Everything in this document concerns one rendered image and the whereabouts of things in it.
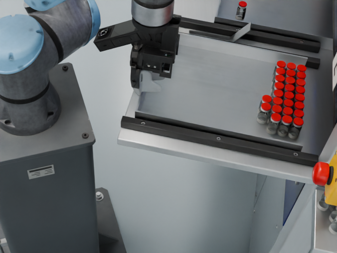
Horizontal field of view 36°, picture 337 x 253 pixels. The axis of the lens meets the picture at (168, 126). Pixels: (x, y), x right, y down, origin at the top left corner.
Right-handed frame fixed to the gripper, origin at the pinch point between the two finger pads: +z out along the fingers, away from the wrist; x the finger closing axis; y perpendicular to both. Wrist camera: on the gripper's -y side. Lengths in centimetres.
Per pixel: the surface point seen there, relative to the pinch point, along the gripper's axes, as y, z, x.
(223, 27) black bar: 15.1, 1.5, 26.6
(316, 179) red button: 35.4, -8.5, -19.7
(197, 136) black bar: 14.3, 1.5, -7.8
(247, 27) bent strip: 20.6, -1.8, 24.0
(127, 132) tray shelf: 0.2, 3.6, -8.9
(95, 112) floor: -31, 92, 65
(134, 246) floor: 0, 92, 9
